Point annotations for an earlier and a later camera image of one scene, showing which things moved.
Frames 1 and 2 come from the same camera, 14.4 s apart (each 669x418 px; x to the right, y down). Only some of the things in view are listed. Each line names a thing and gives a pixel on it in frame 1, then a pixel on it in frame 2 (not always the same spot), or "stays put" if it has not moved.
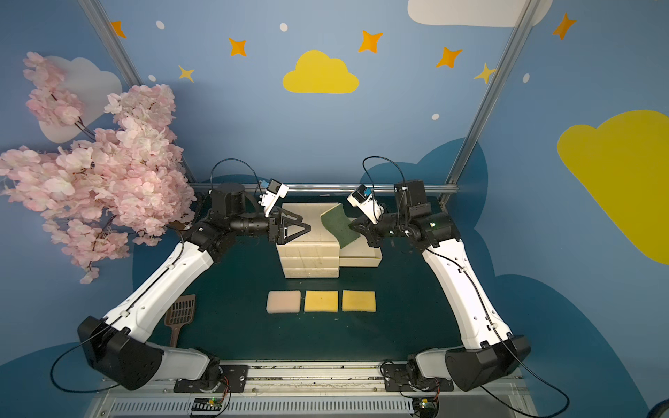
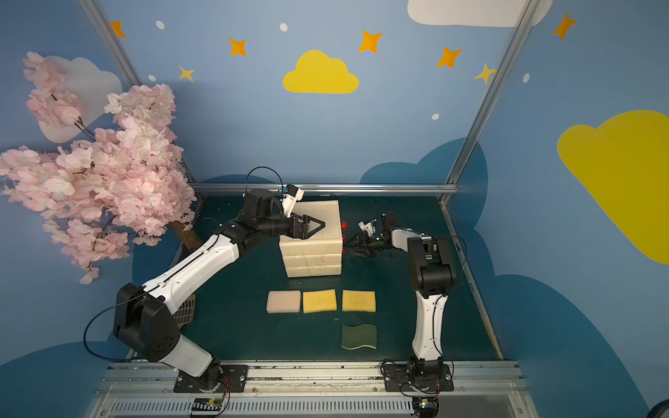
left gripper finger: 293,215 to 307,219
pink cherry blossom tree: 125,181 stays put
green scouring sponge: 337,220 to 357,335
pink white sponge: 283,301 stays put
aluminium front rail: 133,389 stays put
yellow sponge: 354,300 stays put
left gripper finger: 291,237 to 313,232
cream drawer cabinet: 314,253 stays put
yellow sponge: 321,301 stays put
